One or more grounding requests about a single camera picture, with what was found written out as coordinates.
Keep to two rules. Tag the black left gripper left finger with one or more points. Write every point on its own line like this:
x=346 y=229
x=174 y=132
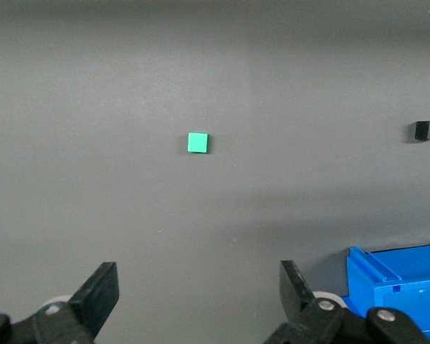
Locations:
x=93 y=297

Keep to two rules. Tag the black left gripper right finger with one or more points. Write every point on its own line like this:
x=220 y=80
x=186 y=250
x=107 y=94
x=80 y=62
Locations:
x=297 y=297

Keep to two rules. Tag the small green cube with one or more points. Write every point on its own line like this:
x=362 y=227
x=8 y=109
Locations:
x=197 y=142

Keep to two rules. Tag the small black cube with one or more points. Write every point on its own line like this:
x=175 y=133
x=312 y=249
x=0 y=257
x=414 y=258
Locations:
x=426 y=130

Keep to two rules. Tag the blue plastic storage bin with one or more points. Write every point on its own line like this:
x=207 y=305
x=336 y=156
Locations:
x=408 y=272

